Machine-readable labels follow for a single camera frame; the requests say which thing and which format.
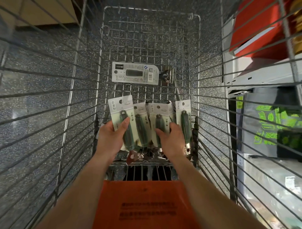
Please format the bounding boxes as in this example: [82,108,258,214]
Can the person's right hand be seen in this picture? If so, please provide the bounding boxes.
[155,122,187,162]

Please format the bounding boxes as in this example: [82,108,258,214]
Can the person's left hand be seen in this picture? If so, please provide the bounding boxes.
[95,117,132,164]

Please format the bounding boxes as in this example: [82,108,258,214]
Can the grey carded item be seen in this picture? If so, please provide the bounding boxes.
[112,61,161,87]

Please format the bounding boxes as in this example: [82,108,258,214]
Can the orange wire shopping cart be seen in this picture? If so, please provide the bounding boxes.
[0,0,302,229]

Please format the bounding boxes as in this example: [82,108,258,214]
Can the person's left forearm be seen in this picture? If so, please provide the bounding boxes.
[37,156,117,229]

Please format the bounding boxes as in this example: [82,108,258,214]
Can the person's right forearm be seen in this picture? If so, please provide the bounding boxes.
[169,156,268,229]

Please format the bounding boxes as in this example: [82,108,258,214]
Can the orange cart seat flap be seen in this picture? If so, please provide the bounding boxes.
[92,179,202,229]

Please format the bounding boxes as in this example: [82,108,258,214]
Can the green black packets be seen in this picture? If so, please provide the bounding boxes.
[253,105,302,159]

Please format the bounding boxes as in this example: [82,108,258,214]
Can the red packets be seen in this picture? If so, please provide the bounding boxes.
[230,0,302,60]

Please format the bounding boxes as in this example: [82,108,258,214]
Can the large open cardboard box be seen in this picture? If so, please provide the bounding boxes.
[0,0,79,27]

